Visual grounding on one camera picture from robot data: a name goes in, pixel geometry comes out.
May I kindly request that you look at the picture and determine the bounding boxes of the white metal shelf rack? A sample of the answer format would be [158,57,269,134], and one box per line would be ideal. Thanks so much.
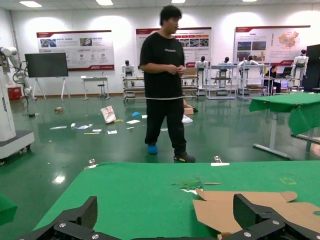
[236,63,268,99]
[205,64,238,101]

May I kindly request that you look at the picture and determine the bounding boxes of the white jointed robot arm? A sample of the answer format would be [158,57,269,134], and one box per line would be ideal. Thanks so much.
[11,58,38,102]

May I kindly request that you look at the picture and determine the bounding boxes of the white paper scrap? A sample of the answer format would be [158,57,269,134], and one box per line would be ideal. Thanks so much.
[178,188,204,196]

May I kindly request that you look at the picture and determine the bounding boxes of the metal trolley with shelves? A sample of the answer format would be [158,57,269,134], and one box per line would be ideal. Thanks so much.
[181,74,200,99]
[121,75,147,104]

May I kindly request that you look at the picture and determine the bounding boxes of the red cabinet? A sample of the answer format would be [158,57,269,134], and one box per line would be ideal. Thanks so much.
[7,86,23,101]

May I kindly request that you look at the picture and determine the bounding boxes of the seated person with dark hair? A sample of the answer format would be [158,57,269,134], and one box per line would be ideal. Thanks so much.
[262,64,282,96]

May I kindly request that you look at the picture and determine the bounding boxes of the black round stool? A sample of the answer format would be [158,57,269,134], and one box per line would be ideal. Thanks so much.
[96,83,106,100]

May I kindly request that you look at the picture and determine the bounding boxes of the white humanoid robot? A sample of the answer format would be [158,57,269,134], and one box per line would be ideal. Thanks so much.
[194,56,210,97]
[216,56,235,88]
[121,59,136,88]
[237,55,261,78]
[289,49,310,88]

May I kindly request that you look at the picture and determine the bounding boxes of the small flat cardboard box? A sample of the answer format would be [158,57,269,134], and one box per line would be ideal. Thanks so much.
[183,98,199,116]

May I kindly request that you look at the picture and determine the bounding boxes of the long white desk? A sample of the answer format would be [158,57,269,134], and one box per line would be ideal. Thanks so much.
[271,75,305,95]

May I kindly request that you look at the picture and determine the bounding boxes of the black cabinet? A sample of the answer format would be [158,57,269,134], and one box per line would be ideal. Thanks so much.
[303,44,320,93]

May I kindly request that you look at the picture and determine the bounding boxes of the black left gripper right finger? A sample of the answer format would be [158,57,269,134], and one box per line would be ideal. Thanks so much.
[216,193,320,240]

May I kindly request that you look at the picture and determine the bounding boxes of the wall poster with round icons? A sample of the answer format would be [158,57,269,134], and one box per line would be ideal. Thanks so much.
[36,29,115,72]

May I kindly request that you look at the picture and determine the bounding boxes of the man in black clothes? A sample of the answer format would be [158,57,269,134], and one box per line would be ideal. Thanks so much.
[138,4,197,164]

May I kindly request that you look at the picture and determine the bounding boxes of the cardboard box with lid hole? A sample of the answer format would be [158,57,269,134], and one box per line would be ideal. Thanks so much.
[192,188,320,240]

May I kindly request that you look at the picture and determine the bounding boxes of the wall poster with photo row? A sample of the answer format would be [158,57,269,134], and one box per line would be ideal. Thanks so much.
[135,26,213,70]

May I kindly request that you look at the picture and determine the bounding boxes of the white robot column base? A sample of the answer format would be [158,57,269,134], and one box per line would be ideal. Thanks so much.
[0,46,35,166]

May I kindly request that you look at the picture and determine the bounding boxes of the small white desk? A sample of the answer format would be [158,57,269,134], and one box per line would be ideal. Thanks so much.
[80,75,110,101]

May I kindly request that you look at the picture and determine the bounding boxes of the green paper shreds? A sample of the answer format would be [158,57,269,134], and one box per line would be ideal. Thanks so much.
[170,177,205,191]

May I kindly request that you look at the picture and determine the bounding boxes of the white table frame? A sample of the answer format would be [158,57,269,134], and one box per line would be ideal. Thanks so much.
[252,111,320,161]

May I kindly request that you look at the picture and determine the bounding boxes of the green draped table cloth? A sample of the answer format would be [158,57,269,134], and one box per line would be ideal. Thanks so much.
[248,92,320,137]

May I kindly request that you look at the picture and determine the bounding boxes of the silver binder clip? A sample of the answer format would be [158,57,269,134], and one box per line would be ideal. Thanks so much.
[210,155,231,167]
[83,158,100,171]

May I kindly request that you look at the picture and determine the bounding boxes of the beige paper bag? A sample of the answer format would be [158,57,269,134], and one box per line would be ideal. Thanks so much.
[99,105,117,125]

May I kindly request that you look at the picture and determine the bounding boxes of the black display on white stand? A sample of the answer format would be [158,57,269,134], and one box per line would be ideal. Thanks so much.
[24,52,72,101]

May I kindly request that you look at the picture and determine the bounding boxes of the wall poster with map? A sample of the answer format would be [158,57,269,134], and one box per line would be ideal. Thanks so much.
[233,24,312,67]

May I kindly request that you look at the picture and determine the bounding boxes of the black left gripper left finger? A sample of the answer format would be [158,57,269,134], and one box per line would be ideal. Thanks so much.
[14,195,123,240]

